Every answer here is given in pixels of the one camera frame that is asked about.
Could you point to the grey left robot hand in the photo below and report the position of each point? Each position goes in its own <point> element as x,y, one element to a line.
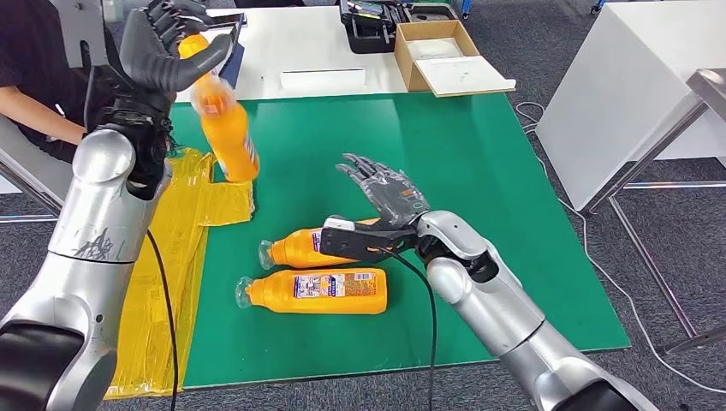
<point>153,57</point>

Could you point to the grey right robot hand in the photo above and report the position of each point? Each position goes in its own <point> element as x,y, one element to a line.
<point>394,198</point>

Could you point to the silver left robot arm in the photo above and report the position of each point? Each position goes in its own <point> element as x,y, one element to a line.
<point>96,215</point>

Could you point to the person's right forearm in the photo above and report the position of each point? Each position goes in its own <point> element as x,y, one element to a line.
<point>39,113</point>

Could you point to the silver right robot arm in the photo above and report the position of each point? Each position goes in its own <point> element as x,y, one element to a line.
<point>499,317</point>

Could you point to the black phone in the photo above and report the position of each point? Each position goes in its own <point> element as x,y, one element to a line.
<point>232,20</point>

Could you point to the person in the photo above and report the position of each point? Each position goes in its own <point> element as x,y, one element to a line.
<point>22,57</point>

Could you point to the brown cardboard box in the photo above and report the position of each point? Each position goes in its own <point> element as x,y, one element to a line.
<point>404,62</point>

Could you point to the white foam lid board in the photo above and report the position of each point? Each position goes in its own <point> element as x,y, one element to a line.
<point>462,76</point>

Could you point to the white foam pad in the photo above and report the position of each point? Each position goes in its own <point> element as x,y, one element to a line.
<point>434,49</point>

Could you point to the black tool case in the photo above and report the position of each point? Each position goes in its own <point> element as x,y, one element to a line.
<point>368,28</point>

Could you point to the grey metal bench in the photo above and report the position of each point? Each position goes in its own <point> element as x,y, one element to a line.
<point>28,176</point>

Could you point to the yellow plastic sheet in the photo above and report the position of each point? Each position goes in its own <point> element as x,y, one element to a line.
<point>170,272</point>

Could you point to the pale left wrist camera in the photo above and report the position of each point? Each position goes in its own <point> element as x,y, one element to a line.
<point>79,28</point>

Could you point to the steel frame table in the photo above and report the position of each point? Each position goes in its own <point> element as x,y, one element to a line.
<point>706,85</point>

